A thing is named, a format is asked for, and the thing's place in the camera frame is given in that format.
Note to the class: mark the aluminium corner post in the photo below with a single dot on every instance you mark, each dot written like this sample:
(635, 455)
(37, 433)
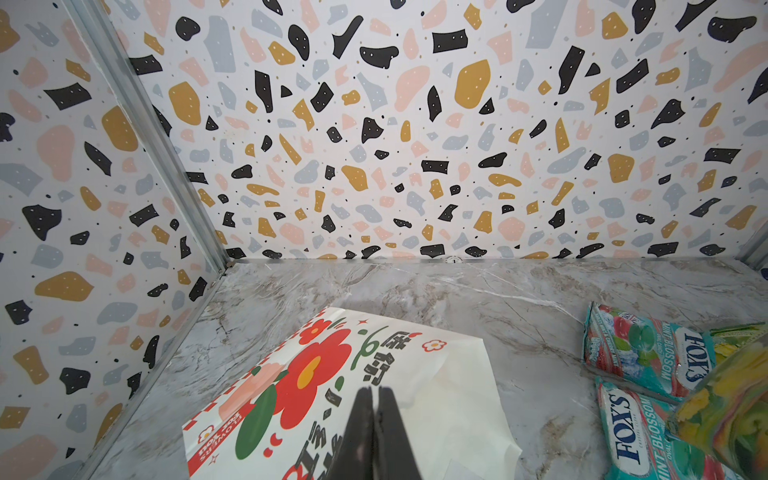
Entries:
(754, 252)
(101, 38)

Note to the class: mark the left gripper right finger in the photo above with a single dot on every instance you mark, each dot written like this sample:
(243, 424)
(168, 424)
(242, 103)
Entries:
(393, 456)

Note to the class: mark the teal Fox's mint candy bag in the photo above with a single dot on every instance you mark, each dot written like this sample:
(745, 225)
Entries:
(663, 358)

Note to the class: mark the right aluminium corner post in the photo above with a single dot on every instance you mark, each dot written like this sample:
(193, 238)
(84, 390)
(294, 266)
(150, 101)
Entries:
(754, 252)

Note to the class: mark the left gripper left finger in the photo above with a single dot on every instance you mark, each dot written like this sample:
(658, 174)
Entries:
(353, 459)

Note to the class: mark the white floral paper bag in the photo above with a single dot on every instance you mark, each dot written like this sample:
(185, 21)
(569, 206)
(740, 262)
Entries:
(347, 374)

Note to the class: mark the left aluminium corner post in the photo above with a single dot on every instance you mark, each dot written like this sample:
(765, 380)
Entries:
(101, 38)

